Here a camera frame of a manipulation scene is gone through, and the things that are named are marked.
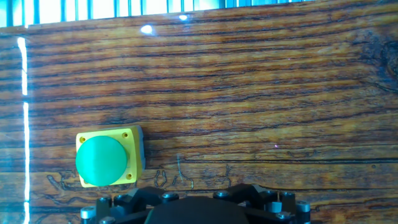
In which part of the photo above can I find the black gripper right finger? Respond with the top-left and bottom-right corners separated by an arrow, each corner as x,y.
213,183 -> 312,224

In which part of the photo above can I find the brown wood-grain board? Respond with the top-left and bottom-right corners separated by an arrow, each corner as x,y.
0,0 -> 398,224

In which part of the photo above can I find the green push button yellow box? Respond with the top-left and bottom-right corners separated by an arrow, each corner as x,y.
75,124 -> 146,189

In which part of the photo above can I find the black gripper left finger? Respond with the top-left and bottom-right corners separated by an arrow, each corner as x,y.
80,186 -> 180,224

